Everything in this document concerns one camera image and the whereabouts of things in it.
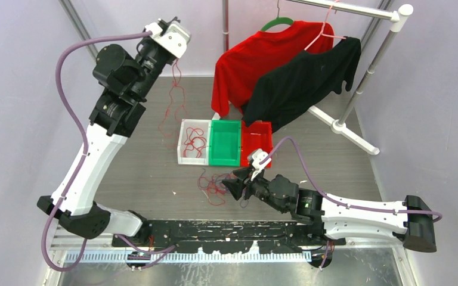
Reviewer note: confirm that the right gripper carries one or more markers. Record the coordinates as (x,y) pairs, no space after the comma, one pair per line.
(236,185)

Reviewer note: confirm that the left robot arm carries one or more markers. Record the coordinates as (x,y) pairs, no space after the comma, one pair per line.
(126,81)

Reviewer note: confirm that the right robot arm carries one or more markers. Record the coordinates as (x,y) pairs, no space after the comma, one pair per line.
(331,217)

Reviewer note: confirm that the green plastic bin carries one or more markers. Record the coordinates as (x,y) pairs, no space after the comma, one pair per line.
(225,143)

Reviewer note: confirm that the red plastic bin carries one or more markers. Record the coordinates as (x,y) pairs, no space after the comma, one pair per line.
(257,135)

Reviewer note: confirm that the white plastic bin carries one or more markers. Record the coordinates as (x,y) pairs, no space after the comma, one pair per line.
(193,142)

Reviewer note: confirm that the black t-shirt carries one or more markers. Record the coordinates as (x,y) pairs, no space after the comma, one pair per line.
(287,92)

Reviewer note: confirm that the red t-shirt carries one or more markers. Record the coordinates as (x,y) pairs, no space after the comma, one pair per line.
(238,70)

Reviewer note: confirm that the white clothes rack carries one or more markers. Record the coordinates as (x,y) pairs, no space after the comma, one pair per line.
(398,19)

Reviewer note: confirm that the pink clothes hanger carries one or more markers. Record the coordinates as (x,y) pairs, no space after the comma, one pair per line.
(323,27)

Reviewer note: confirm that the green clothes hanger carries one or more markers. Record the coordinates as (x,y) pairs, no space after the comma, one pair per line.
(278,20)

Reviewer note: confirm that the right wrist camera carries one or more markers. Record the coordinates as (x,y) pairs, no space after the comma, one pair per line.
(258,161)

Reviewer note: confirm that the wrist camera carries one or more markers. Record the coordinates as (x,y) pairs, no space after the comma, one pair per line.
(258,161)
(170,35)

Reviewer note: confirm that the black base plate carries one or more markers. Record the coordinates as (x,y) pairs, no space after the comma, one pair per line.
(225,236)

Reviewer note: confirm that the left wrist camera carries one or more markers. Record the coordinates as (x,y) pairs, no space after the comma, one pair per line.
(170,35)

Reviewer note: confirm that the white cable duct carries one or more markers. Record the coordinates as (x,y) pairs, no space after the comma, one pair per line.
(253,256)

